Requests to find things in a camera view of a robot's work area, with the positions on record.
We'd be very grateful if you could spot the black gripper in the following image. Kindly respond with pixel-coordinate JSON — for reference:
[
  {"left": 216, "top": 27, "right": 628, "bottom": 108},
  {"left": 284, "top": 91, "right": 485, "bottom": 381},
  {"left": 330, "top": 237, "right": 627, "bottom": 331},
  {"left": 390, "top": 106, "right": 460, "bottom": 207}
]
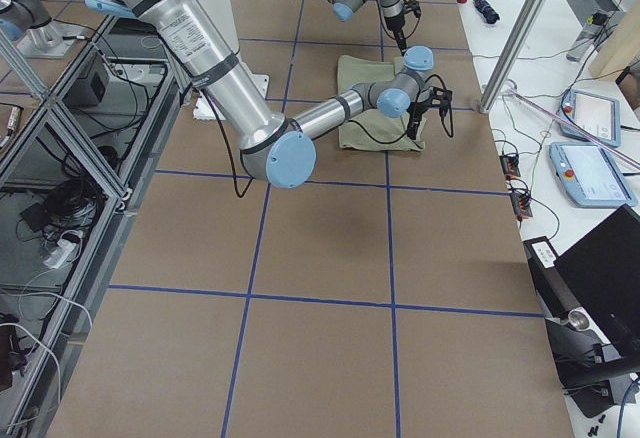
[
  {"left": 384, "top": 15, "right": 407, "bottom": 55},
  {"left": 407, "top": 100, "right": 429, "bottom": 139}
]

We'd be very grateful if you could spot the olive green long-sleeve shirt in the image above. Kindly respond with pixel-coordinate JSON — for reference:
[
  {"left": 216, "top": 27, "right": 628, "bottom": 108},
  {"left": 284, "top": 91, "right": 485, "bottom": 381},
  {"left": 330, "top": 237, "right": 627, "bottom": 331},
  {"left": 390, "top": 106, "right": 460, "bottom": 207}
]
[{"left": 337, "top": 55, "right": 426, "bottom": 152}]

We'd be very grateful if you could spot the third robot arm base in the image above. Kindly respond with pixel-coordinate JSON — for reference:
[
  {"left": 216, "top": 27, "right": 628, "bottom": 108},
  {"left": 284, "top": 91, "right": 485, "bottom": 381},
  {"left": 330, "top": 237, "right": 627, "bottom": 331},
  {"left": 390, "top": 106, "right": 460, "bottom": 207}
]
[{"left": 1, "top": 0, "right": 89, "bottom": 59}]

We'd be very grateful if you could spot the folded dark blue umbrella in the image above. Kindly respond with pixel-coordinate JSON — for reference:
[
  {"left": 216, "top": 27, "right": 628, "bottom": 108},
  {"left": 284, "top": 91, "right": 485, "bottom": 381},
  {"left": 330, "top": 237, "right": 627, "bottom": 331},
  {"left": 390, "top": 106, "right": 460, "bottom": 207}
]
[{"left": 473, "top": 0, "right": 500, "bottom": 25}]

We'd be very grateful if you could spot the orange electronics board far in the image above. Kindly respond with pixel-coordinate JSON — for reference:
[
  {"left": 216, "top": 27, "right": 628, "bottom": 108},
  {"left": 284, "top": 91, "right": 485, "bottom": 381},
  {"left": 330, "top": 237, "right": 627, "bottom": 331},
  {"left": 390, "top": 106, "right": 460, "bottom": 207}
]
[{"left": 499, "top": 154, "right": 521, "bottom": 180}]

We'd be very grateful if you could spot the orange electronics board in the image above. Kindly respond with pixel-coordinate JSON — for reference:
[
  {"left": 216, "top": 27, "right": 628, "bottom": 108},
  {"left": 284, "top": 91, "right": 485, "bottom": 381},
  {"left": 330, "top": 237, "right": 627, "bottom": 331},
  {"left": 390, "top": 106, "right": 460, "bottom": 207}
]
[
  {"left": 509, "top": 188, "right": 533, "bottom": 221},
  {"left": 499, "top": 154, "right": 521, "bottom": 180}
]

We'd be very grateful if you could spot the orange electronics board near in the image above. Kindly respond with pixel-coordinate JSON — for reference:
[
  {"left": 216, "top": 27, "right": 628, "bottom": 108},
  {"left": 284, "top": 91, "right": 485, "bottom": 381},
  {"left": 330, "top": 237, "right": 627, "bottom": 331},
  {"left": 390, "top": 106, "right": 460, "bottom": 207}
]
[{"left": 509, "top": 188, "right": 533, "bottom": 221}]

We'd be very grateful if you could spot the reacher grabber stick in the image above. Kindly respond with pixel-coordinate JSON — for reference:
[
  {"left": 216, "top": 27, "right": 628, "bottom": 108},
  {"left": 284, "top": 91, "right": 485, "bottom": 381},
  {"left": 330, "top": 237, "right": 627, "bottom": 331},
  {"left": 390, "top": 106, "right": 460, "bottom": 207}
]
[{"left": 501, "top": 87, "right": 640, "bottom": 169}]

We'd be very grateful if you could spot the near blue teach pendant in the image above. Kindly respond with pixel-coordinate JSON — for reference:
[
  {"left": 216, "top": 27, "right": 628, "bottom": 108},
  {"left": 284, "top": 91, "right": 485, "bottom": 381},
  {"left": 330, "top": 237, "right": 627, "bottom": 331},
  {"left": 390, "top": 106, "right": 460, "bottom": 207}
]
[{"left": 549, "top": 142, "right": 638, "bottom": 209}]

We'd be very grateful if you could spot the blue teach pendant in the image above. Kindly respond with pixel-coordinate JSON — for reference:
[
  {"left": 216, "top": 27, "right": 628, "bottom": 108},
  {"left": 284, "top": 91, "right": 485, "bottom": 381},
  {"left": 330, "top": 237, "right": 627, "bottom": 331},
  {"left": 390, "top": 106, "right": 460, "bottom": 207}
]
[
  {"left": 549, "top": 142, "right": 638, "bottom": 209},
  {"left": 558, "top": 89, "right": 621, "bottom": 147}
]

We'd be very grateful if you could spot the far blue teach pendant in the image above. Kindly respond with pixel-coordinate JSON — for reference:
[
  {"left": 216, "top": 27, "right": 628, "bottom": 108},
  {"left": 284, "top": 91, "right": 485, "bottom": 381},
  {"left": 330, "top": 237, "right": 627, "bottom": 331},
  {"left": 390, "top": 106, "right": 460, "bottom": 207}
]
[{"left": 558, "top": 89, "right": 621, "bottom": 147}]

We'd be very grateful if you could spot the black power adapter box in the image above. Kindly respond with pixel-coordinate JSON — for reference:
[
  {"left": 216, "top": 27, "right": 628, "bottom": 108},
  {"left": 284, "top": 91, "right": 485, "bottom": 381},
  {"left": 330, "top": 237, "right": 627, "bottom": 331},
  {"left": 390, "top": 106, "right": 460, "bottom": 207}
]
[{"left": 523, "top": 237, "right": 587, "bottom": 325}]

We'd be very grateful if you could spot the black monitor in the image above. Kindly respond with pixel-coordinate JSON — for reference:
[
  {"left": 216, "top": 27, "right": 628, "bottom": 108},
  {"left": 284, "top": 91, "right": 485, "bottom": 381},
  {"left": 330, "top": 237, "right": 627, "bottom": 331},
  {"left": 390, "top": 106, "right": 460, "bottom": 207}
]
[{"left": 555, "top": 204, "right": 639, "bottom": 355}]

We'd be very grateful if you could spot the silver metal cup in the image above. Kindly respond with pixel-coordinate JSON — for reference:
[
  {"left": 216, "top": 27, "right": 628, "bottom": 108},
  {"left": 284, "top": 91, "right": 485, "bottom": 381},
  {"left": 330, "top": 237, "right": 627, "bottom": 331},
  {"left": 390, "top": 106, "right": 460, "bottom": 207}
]
[{"left": 567, "top": 309, "right": 591, "bottom": 332}]

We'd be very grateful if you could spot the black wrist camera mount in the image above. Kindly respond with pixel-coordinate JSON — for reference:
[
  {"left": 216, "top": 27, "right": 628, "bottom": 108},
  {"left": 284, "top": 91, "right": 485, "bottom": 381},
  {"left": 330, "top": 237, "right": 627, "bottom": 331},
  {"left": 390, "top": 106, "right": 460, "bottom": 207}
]
[
  {"left": 426, "top": 87, "right": 453, "bottom": 120},
  {"left": 402, "top": 0, "right": 422, "bottom": 19}
]

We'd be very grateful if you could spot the aluminium frame post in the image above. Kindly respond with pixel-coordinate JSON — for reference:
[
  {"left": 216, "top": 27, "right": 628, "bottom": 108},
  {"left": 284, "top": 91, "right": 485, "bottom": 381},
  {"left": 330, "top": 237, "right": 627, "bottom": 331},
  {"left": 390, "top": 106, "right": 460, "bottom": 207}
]
[{"left": 479, "top": 0, "right": 546, "bottom": 114}]

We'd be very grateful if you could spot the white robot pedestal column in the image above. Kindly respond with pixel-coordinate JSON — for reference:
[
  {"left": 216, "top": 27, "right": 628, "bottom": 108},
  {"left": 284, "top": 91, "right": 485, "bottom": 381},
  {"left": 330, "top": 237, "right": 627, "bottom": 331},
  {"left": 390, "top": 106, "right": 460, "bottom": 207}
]
[{"left": 197, "top": 0, "right": 270, "bottom": 133}]

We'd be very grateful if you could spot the aluminium side frame rail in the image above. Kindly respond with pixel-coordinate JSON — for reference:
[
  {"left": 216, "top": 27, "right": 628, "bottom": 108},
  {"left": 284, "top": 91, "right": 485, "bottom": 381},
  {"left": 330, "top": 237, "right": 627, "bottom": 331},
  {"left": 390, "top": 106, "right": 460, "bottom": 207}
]
[{"left": 1, "top": 18, "right": 189, "bottom": 437}]

